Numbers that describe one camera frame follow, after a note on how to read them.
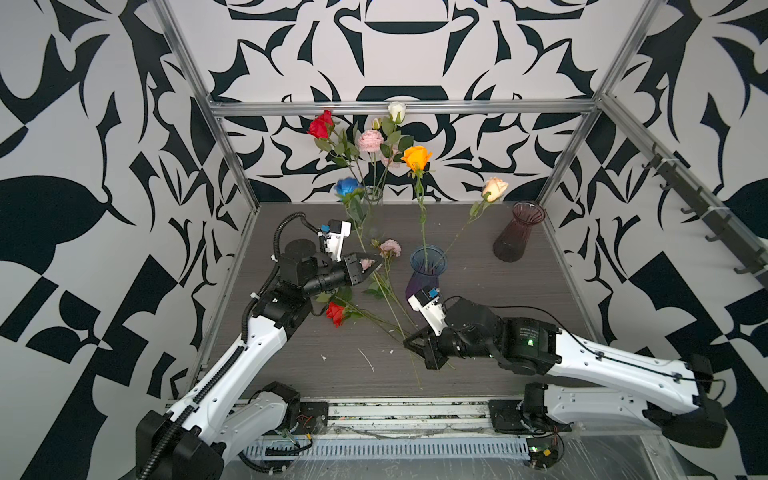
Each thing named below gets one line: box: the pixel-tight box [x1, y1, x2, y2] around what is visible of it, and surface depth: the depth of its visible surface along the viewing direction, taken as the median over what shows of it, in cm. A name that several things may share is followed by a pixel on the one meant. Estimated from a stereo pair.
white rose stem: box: [376, 101, 414, 193], surface depth 87 cm
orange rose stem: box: [401, 145, 436, 271], surface depth 76 cm
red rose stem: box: [308, 110, 369, 193], surface depth 86 cm
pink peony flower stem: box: [358, 117, 384, 193], surface depth 87 cm
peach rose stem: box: [433, 176, 509, 271], surface depth 68 cm
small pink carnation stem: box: [363, 239, 423, 389], surface depth 101 cm
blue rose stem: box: [334, 177, 366, 253], surface depth 71 cm
